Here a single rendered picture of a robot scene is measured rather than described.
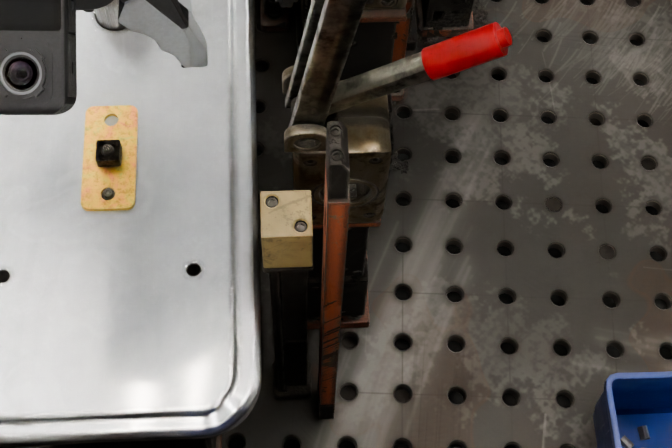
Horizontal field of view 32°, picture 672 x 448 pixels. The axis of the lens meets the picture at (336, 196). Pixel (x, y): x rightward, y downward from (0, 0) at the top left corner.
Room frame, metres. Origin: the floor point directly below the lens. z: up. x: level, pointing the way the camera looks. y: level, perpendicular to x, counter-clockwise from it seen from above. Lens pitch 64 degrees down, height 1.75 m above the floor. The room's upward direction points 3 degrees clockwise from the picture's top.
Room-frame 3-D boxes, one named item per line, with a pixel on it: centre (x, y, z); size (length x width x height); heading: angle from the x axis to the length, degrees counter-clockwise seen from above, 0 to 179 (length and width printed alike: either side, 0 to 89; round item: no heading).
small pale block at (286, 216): (0.32, 0.03, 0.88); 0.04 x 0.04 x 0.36; 5
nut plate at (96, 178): (0.39, 0.16, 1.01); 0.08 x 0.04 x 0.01; 5
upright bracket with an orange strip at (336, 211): (0.30, 0.00, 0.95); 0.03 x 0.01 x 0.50; 5
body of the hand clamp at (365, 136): (0.40, 0.00, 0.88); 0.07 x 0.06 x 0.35; 95
